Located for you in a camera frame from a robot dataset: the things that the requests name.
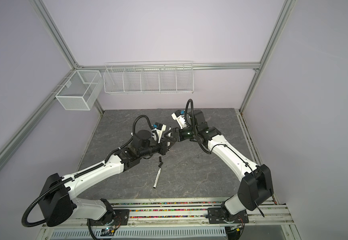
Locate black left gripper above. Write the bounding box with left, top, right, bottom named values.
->
left=139, top=136, right=174, bottom=158

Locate white marker pen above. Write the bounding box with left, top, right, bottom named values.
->
left=167, top=134, right=171, bottom=145
left=153, top=168, right=162, bottom=189

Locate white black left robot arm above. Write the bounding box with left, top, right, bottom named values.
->
left=21, top=115, right=177, bottom=228

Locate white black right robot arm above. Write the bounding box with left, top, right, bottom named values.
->
left=166, top=99, right=274, bottom=223

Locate white mesh square basket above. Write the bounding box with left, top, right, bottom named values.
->
left=56, top=70, right=104, bottom=111

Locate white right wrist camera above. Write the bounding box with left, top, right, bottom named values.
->
left=172, top=110, right=187, bottom=129

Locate white wire long basket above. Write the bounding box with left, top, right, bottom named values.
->
left=104, top=61, right=194, bottom=94

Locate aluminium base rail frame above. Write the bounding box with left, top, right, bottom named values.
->
left=38, top=196, right=300, bottom=240

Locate aluminium frame rail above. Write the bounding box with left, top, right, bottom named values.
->
left=0, top=0, right=297, bottom=193

